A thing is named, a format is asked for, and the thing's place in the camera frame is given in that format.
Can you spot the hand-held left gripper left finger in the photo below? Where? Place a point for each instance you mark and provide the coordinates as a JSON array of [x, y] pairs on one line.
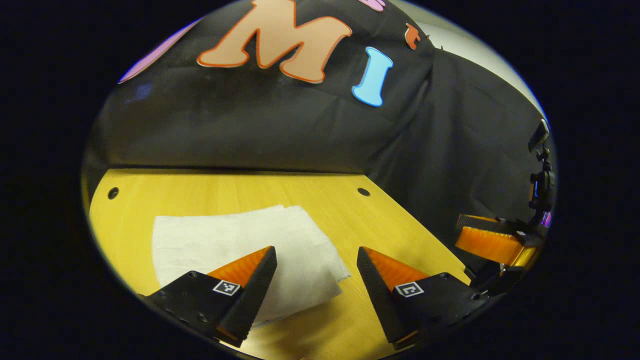
[[250, 300]]

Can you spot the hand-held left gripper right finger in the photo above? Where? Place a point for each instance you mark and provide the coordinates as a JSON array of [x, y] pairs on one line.
[[380, 300]]

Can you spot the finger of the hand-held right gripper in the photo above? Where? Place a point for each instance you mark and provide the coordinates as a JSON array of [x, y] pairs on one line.
[[487, 245]]

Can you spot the white jeans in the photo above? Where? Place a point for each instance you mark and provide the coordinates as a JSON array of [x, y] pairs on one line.
[[225, 240]]

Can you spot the black backdrop cloth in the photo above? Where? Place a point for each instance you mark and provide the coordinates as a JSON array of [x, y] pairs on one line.
[[250, 125]]

